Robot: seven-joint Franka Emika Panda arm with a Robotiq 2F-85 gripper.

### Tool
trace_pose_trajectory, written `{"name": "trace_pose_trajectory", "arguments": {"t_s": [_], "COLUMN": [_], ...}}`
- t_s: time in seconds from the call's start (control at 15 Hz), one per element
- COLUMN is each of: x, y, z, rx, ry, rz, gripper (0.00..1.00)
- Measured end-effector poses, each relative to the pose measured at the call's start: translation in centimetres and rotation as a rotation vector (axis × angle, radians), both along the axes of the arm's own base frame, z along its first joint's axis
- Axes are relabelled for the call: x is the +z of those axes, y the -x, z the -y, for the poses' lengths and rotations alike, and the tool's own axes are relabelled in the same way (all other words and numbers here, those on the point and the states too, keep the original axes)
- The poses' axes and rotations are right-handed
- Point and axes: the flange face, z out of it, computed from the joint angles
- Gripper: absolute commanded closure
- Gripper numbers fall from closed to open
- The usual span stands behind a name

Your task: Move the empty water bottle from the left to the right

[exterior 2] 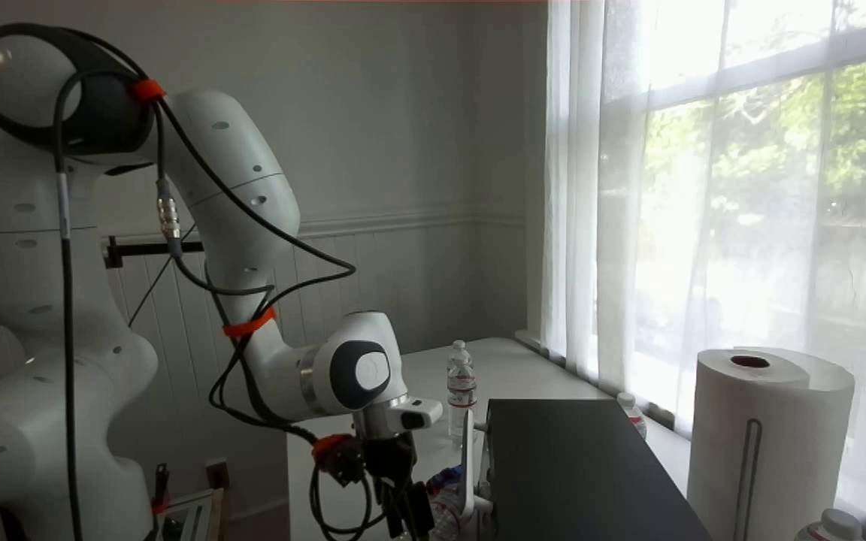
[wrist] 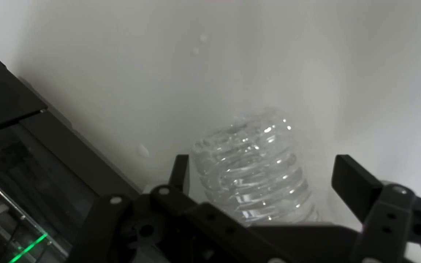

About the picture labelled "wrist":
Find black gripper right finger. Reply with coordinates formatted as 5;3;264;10
331;153;417;263

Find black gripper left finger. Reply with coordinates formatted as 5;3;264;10
150;153;208;221

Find clear water bottle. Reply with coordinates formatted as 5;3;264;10
192;107;321;229

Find black toaster oven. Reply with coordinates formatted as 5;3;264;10
0;51;145;263

